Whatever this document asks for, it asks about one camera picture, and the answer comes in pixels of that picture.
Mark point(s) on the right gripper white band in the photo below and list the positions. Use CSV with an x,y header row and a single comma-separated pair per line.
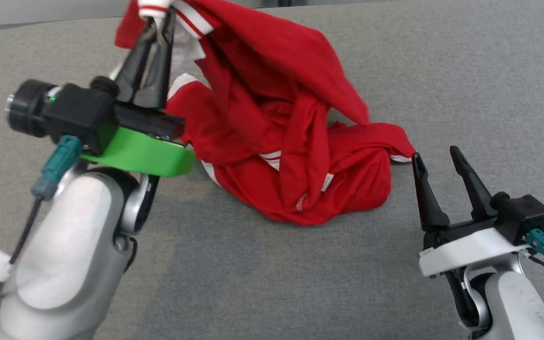
x,y
465,248

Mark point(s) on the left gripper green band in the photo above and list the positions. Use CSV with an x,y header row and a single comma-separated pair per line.
x,y
149,156

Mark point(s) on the red shirt white sleeves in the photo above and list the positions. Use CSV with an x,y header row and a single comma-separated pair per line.
x,y
357,184

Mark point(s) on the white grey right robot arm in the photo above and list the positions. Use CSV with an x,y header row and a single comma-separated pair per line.
x,y
513,302

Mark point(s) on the grey fabric sofa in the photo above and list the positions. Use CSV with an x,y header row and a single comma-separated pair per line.
x,y
253,283

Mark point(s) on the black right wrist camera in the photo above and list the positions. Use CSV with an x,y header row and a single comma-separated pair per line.
x,y
522,217

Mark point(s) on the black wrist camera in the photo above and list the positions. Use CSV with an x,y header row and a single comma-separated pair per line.
x,y
78,113
522,217

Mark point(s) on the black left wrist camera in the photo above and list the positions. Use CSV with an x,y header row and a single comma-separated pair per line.
x,y
78,113

